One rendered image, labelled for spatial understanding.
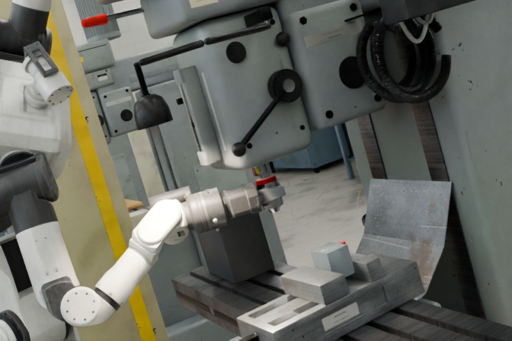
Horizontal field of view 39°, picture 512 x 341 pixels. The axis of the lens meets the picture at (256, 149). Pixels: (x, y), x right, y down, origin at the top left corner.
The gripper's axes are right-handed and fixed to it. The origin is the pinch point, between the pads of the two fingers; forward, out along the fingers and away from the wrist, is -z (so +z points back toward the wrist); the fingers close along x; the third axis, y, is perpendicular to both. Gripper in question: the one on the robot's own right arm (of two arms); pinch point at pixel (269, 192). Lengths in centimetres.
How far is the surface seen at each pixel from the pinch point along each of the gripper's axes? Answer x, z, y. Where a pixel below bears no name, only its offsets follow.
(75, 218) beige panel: 158, 69, 15
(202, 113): -5.3, 9.8, -21.3
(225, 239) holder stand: 26.4, 11.6, 13.4
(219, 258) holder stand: 33.3, 14.6, 19.4
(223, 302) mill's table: 14.8, 16.6, 25.7
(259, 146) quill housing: -10.7, 0.6, -11.7
